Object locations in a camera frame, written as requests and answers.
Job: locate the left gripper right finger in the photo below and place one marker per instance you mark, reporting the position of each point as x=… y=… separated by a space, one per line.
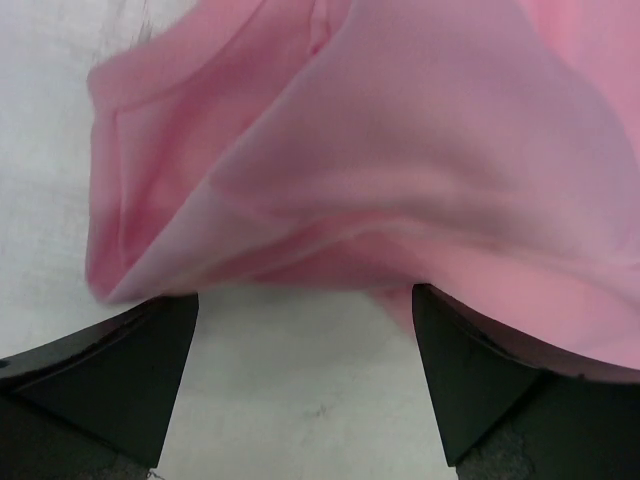
x=509 y=406

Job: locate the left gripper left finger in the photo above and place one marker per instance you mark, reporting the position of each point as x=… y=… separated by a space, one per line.
x=97 y=404

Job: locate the pink t shirt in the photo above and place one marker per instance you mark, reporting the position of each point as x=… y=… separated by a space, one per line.
x=488 y=148

